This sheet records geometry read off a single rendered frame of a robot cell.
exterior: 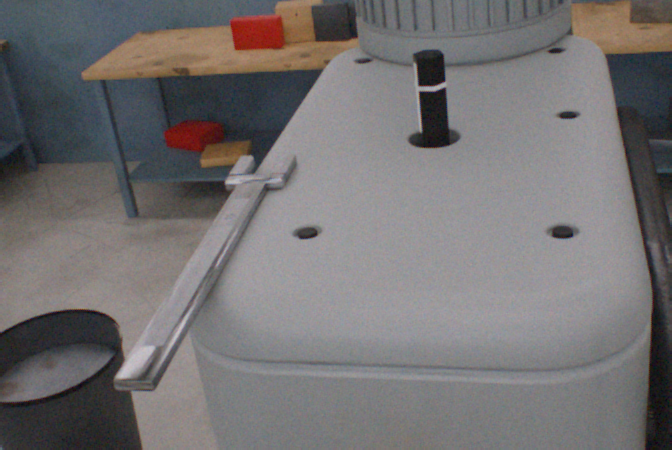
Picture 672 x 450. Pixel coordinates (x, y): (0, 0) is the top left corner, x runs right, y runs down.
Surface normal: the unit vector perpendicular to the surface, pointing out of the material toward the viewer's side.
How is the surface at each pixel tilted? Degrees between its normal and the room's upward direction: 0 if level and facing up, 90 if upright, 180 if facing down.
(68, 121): 90
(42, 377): 0
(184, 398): 0
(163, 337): 0
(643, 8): 90
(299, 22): 90
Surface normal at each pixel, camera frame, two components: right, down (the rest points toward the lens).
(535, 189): -0.12, -0.89
